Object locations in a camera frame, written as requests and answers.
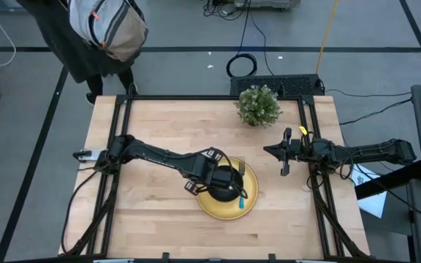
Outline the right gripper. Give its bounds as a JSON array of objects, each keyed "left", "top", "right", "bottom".
[{"left": 263, "top": 127, "right": 312, "bottom": 177}]

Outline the black bowl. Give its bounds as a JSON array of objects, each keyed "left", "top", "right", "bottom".
[{"left": 206, "top": 164, "right": 245, "bottom": 203}]

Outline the fork with teal handle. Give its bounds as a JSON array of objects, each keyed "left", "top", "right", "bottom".
[{"left": 237, "top": 160, "right": 249, "bottom": 210}]

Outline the yellow round plate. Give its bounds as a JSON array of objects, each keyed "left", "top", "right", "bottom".
[{"left": 195, "top": 156, "right": 259, "bottom": 221}]

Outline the potted green plant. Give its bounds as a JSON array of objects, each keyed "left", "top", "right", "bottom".
[{"left": 234, "top": 84, "right": 284, "bottom": 128}]

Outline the black perforated metal box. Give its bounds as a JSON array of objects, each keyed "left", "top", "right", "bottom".
[{"left": 230, "top": 74, "right": 325, "bottom": 98}]

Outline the white paper sheet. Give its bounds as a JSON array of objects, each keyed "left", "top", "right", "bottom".
[{"left": 349, "top": 163, "right": 389, "bottom": 219}]

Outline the black beam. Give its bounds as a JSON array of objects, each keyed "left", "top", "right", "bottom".
[{"left": 354, "top": 160, "right": 421, "bottom": 201}]

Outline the grey equipment case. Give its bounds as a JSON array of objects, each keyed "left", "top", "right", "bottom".
[{"left": 233, "top": 0, "right": 302, "bottom": 11}]

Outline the grey and beige backpack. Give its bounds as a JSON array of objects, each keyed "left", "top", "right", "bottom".
[{"left": 67, "top": 0, "right": 150, "bottom": 63}]

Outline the person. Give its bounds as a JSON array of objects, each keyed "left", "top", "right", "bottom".
[{"left": 15, "top": 0, "right": 149, "bottom": 106}]

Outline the black aluminium rig frame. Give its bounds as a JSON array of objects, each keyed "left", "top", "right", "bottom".
[{"left": 57, "top": 82, "right": 371, "bottom": 261}]

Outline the coiled black cable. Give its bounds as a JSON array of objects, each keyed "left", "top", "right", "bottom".
[{"left": 225, "top": 0, "right": 259, "bottom": 79}]

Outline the thin black cable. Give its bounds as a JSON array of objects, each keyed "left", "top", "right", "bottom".
[
  {"left": 323, "top": 88, "right": 413, "bottom": 99},
  {"left": 339, "top": 97, "right": 413, "bottom": 126}
]

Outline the yellow cable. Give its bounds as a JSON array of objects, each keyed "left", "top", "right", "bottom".
[{"left": 315, "top": 0, "right": 341, "bottom": 75}]

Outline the black cable bundle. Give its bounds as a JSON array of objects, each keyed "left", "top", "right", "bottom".
[{"left": 202, "top": 0, "right": 250, "bottom": 22}]

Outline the white cable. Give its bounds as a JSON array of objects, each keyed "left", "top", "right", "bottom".
[{"left": 0, "top": 0, "right": 18, "bottom": 69}]

